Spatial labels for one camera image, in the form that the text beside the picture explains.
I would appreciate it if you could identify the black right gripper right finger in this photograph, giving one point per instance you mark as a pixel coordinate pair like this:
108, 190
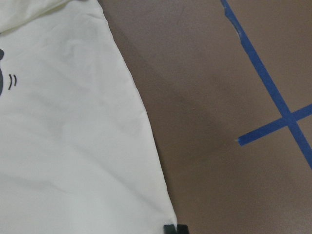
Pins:
182, 229

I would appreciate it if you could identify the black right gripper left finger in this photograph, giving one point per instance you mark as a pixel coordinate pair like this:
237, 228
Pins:
169, 229

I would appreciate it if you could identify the white long-sleeve cat shirt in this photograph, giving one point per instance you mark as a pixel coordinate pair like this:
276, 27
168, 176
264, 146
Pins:
77, 153

